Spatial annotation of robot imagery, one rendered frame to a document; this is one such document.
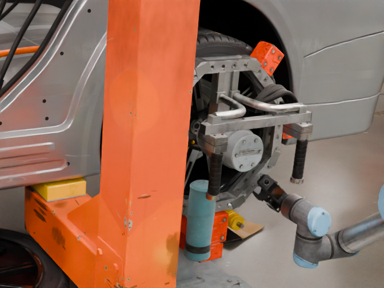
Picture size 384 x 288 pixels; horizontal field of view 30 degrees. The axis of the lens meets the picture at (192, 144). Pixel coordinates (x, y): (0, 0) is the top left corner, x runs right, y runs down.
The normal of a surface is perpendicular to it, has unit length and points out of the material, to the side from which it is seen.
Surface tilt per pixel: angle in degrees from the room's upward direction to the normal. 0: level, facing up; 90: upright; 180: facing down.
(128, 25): 90
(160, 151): 90
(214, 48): 90
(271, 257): 0
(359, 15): 90
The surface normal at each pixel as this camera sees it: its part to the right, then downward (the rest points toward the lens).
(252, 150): 0.55, 0.32
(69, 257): -0.83, 0.11
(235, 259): 0.08, -0.94
